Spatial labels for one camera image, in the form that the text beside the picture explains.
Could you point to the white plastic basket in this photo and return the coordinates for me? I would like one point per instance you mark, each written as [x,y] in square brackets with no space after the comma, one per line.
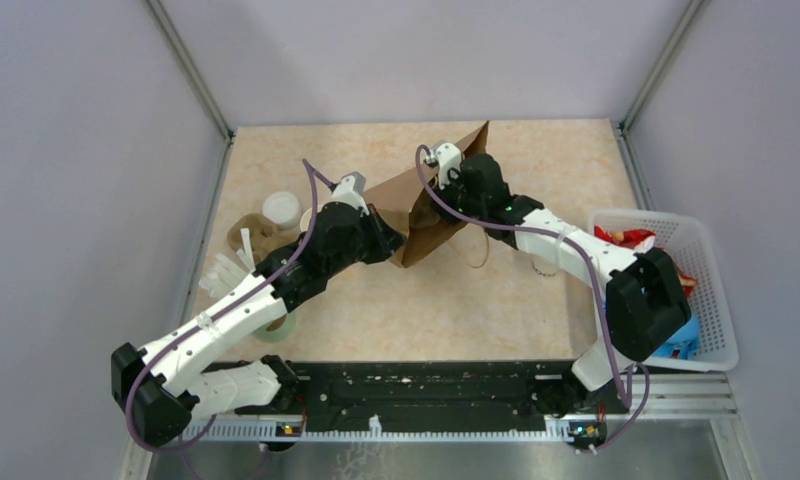
[688,243]

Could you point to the brown paper bag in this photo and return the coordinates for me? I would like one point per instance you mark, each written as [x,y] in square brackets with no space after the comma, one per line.
[404,205]

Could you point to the stack of cardboard cup carriers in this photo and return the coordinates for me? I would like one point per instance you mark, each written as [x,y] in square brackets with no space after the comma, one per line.
[256,235]

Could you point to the stack of white paper cups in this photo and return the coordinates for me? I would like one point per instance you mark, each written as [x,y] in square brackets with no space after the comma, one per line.
[305,220]

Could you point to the blue snack packet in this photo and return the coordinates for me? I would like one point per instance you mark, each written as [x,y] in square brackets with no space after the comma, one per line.
[678,341]

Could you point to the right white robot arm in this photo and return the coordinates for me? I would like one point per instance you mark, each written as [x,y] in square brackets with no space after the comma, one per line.
[638,298]

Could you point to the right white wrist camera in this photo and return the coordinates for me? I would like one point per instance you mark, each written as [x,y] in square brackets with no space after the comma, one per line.
[446,158]

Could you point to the white paper coffee cup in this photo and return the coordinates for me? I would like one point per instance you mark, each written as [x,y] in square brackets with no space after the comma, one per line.
[544,268]

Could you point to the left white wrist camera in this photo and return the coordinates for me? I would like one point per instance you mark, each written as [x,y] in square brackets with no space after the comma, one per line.
[349,190]

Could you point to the brown cardboard cup carrier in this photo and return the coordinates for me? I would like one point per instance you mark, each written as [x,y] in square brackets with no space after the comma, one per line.
[423,215]

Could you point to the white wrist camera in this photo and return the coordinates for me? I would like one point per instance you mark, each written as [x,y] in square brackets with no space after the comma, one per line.
[349,190]
[446,158]

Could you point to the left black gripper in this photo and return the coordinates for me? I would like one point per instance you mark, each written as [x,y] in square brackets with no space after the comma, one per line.
[387,240]

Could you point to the stack of white lids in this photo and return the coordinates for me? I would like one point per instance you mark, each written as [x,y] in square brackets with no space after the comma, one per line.
[283,209]

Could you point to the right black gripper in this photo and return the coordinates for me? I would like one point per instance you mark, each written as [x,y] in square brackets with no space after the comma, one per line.
[455,178]

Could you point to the red snack packet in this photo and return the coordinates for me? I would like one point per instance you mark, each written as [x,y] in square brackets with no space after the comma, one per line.
[641,241]

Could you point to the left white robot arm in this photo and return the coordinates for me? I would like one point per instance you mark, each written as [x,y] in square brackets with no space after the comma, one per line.
[165,384]

